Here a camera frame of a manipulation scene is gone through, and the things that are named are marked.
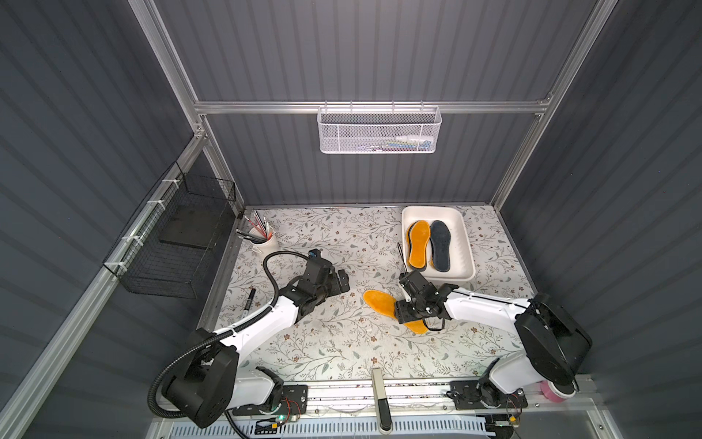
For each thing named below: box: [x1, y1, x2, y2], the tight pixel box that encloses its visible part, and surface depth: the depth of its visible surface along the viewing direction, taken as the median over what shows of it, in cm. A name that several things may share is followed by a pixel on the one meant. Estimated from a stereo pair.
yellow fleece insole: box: [408, 219, 431, 269], surface depth 106 cm
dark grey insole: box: [429, 220, 451, 273], surface depth 107 cm
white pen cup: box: [248, 226, 277, 254], surface depth 98 cm
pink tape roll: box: [539, 379, 577, 404], surface depth 72 cm
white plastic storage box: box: [402, 205, 476, 285], surface depth 109 cm
